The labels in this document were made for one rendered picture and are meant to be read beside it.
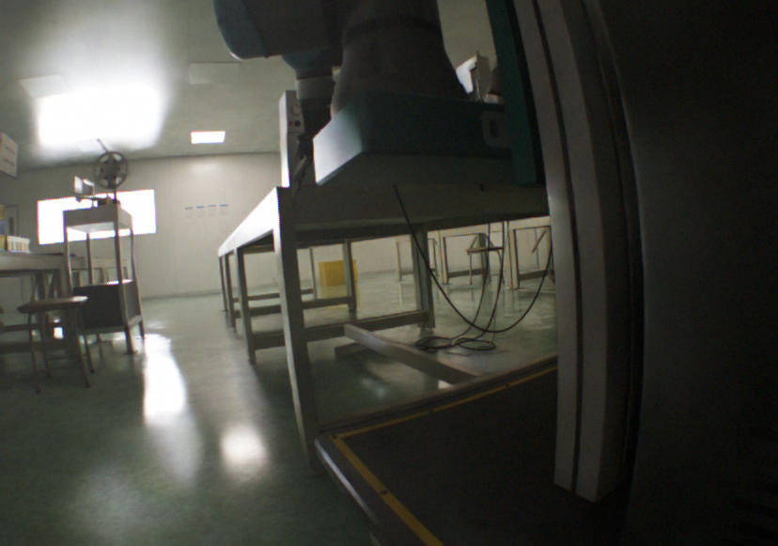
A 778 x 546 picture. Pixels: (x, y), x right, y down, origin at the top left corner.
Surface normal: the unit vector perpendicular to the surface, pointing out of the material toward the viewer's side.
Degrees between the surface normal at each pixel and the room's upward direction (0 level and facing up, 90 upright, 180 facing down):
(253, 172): 90
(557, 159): 90
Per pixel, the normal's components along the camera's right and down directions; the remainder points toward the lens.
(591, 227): -0.90, 0.09
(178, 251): 0.43, -0.03
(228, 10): 0.02, 0.43
